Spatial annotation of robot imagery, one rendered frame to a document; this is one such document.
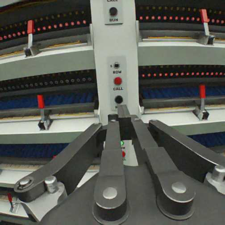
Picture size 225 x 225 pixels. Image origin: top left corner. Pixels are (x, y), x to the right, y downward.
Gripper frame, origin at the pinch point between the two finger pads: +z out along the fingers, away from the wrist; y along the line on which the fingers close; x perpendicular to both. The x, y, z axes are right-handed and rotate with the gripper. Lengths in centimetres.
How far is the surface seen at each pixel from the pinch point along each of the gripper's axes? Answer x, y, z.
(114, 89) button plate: 3.3, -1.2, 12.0
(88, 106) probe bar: -1.6, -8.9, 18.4
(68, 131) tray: -6.8, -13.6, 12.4
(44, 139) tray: -9.5, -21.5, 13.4
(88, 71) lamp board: 8.4, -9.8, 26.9
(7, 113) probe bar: -2.3, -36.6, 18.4
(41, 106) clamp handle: 0.1, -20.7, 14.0
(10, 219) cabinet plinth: -57, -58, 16
